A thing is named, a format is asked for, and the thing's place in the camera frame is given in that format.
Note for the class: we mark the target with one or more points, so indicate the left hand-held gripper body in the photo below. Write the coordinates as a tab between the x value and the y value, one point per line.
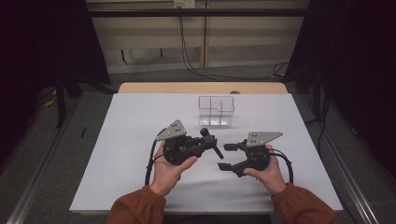
174	130

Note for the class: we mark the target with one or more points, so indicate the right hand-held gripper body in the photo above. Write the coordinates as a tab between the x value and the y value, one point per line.
258	138

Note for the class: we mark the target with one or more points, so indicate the black marker pen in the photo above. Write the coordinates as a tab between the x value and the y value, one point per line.
204	132

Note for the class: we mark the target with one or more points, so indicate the clear acrylic organizer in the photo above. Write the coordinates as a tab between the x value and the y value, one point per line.
216	119

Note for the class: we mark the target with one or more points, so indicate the person's right hand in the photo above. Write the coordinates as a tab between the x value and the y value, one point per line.
271	177

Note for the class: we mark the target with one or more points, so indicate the person's left hand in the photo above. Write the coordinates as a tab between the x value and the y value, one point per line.
166	175

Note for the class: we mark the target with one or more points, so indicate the wooden table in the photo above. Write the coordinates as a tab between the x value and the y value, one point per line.
186	88

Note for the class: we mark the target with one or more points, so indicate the white table sheet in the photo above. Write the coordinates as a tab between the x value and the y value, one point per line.
124	140

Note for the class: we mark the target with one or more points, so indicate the black metal stand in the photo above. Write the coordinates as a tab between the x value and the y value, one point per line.
60	102

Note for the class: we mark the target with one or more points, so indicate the black horizontal bar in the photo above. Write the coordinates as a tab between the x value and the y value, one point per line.
140	13

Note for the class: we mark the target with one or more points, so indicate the dark curtain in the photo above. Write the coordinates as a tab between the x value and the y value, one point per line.
40	46
358	62

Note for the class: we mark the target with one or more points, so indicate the wooden post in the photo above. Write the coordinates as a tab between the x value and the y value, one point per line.
204	37

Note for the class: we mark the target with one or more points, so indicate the metal floor rail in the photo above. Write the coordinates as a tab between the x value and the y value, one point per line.
358	199
34	183

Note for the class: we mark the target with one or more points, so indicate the white wall socket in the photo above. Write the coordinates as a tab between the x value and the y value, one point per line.
184	3

